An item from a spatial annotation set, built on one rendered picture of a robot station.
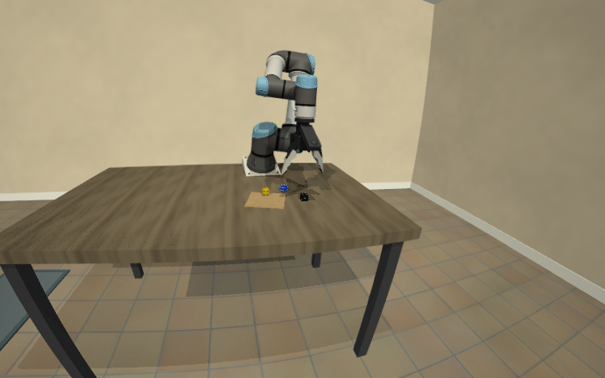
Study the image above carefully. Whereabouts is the tan square mat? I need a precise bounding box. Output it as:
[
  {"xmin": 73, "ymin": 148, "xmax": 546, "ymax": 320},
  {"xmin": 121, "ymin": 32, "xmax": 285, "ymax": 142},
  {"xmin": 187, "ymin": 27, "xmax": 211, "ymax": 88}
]
[{"xmin": 245, "ymin": 192, "xmax": 286, "ymax": 209}]

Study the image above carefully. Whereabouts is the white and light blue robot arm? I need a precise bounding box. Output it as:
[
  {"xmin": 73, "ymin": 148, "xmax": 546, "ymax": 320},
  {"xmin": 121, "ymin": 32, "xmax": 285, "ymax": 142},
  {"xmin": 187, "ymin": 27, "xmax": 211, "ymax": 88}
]
[{"xmin": 247, "ymin": 50, "xmax": 321, "ymax": 173}]

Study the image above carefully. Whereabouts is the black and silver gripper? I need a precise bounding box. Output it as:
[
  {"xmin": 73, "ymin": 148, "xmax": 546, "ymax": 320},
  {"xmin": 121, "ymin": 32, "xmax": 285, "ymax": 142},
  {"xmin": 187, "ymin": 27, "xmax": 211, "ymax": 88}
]
[{"xmin": 281, "ymin": 118, "xmax": 323, "ymax": 175}]

